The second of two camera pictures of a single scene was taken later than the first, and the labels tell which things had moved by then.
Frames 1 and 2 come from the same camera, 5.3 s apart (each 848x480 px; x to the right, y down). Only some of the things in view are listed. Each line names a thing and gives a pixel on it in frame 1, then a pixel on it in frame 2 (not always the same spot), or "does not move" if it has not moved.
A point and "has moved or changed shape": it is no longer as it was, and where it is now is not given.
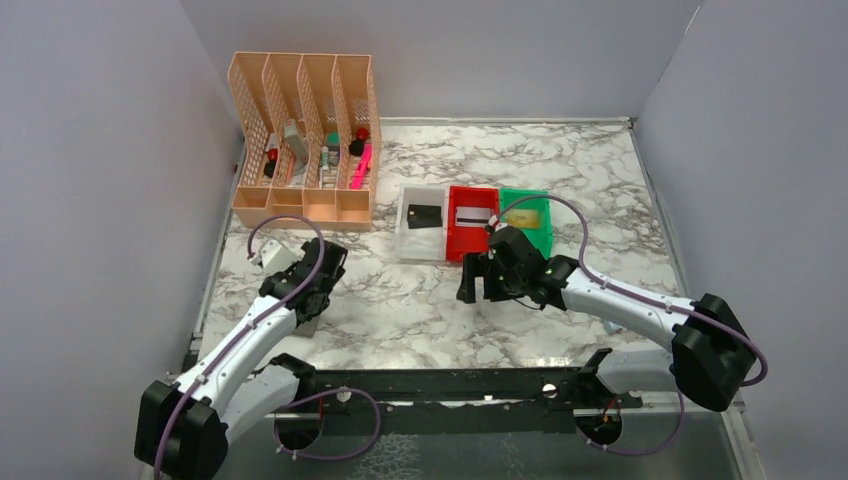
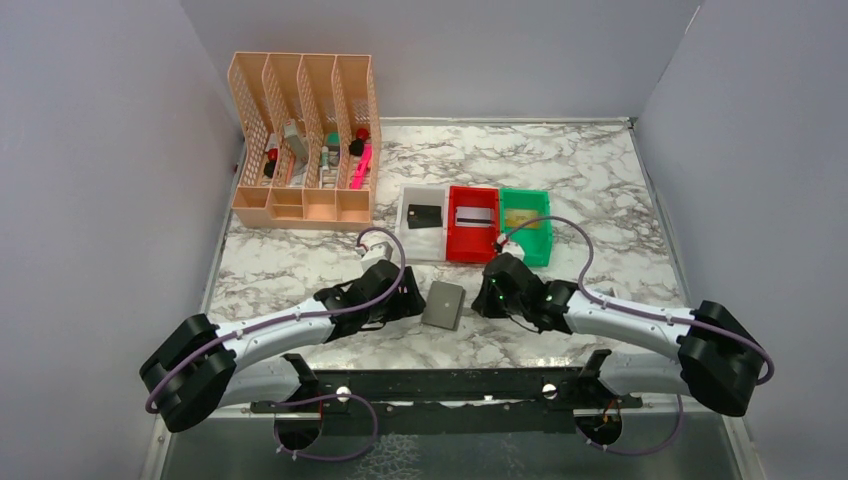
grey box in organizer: (298, 145) does not move
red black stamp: (356, 147) does not move
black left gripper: (329, 266) -> (403, 299)
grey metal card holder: (307, 329) has moved or changed shape
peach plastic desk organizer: (313, 138) does not move
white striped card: (472, 216) does not move
